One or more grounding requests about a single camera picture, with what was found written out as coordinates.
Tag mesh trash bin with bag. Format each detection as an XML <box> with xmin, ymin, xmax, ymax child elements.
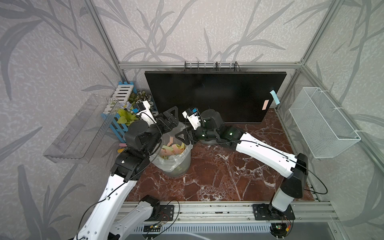
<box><xmin>150</xmin><ymin>123</ymin><xmax>193</xmax><ymax>178</ymax></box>

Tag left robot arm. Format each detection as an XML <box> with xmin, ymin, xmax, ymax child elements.
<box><xmin>74</xmin><ymin>104</ymin><xmax>179</xmax><ymax>240</ymax></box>

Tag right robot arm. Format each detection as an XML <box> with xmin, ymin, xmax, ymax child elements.
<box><xmin>175</xmin><ymin>109</ymin><xmax>309</xmax><ymax>213</ymax></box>

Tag round grey monitor stand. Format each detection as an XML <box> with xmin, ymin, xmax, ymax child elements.
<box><xmin>200</xmin><ymin>140</ymin><xmax>224</xmax><ymax>145</ymax></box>

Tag black computer monitor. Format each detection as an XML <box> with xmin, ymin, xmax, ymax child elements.
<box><xmin>145</xmin><ymin>71</ymin><xmax>287</xmax><ymax>123</ymax></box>

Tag pink sticky note right side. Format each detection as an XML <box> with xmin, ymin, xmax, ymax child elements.
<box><xmin>262</xmin><ymin>100</ymin><xmax>269</xmax><ymax>111</ymax></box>

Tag blue sticky note right edge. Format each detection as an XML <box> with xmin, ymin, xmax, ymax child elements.
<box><xmin>270</xmin><ymin>90</ymin><xmax>281</xmax><ymax>106</ymax></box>

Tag green artificial plant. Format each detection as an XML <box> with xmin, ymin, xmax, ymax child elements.
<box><xmin>117</xmin><ymin>91</ymin><xmax>154</xmax><ymax>126</ymax></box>

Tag yellow purple toy tools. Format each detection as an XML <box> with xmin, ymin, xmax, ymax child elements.
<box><xmin>117</xmin><ymin>143</ymin><xmax>127</xmax><ymax>153</ymax></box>

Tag blue white picket planter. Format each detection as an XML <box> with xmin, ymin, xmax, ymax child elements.
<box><xmin>101</xmin><ymin>82</ymin><xmax>155</xmax><ymax>143</ymax></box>

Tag clear plastic tray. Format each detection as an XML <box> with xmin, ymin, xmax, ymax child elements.
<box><xmin>43</xmin><ymin>95</ymin><xmax>120</xmax><ymax>164</ymax></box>

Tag small circuit board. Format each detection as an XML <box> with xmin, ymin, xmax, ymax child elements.
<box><xmin>143</xmin><ymin>224</ymin><xmax>162</xmax><ymax>234</ymax></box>

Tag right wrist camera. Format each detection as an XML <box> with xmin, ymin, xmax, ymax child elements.
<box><xmin>182</xmin><ymin>108</ymin><xmax>201</xmax><ymax>130</ymax></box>

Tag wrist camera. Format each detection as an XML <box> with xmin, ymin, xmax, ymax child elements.
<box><xmin>182</xmin><ymin>108</ymin><xmax>201</xmax><ymax>130</ymax></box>
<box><xmin>133</xmin><ymin>101</ymin><xmax>157</xmax><ymax>126</ymax></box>

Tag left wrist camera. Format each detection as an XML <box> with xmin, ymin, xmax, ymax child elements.
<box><xmin>133</xmin><ymin>101</ymin><xmax>157</xmax><ymax>126</ymax></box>

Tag black wire rack behind monitor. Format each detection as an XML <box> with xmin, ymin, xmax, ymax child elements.
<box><xmin>183</xmin><ymin>62</ymin><xmax>242</xmax><ymax>72</ymax></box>

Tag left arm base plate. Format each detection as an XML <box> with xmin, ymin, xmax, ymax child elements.
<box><xmin>146</xmin><ymin>205</ymin><xmax>176</xmax><ymax>222</ymax></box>

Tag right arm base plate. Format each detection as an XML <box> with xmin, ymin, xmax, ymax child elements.
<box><xmin>252</xmin><ymin>204</ymin><xmax>296</xmax><ymax>221</ymax></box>

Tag white wire mesh basket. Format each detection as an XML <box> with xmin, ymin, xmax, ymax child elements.
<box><xmin>289</xmin><ymin>87</ymin><xmax>361</xmax><ymax>159</ymax></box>

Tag aluminium front rail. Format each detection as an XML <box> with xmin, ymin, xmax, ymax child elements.
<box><xmin>160</xmin><ymin>201</ymin><xmax>340</xmax><ymax>224</ymax></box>

